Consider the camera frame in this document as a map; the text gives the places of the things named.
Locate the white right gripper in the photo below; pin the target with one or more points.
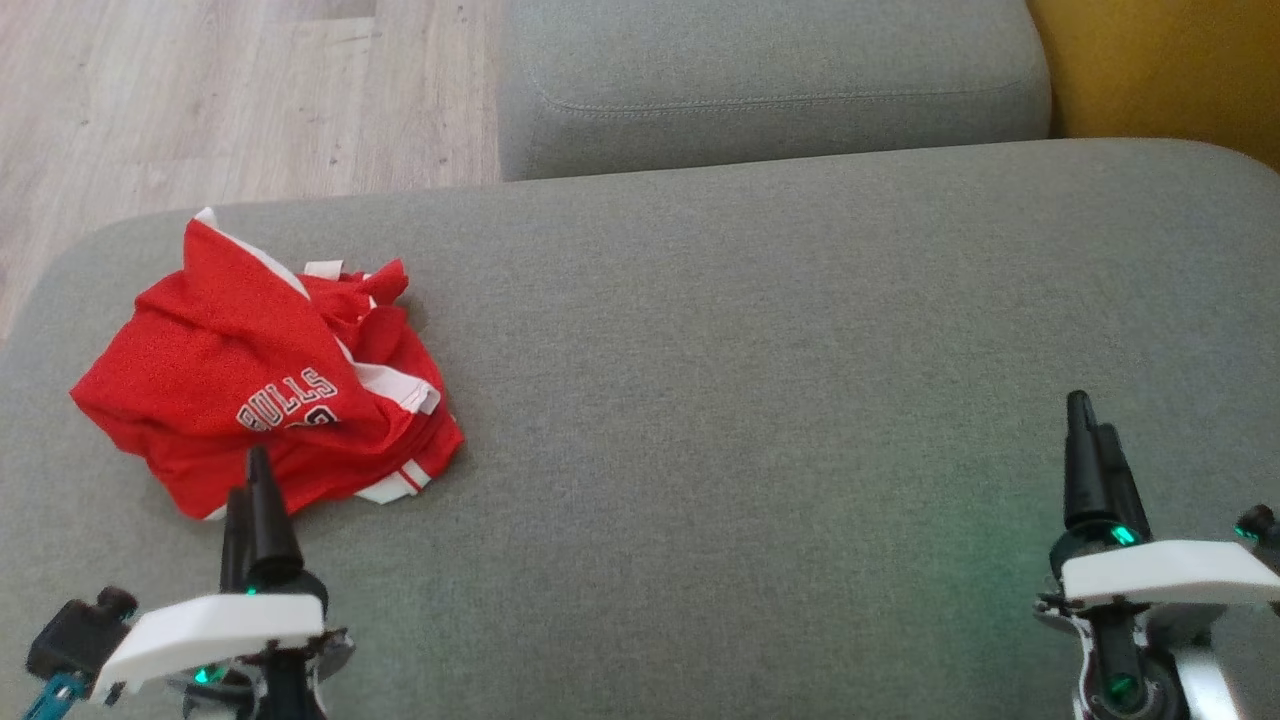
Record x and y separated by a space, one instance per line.
1160 575

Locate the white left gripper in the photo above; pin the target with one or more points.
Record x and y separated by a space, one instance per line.
220 635

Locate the red Bulls 23 jersey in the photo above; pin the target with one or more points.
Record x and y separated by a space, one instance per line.
220 340

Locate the yellow sofa cushion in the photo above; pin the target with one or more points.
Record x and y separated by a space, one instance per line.
1170 70

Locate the small grey sofa cushion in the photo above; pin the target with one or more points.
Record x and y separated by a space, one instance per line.
780 90

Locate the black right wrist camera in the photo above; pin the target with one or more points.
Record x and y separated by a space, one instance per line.
1258 525

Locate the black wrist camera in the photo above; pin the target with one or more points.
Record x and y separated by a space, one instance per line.
75 630
1258 525

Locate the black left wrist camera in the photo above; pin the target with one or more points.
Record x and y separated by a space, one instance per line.
75 630

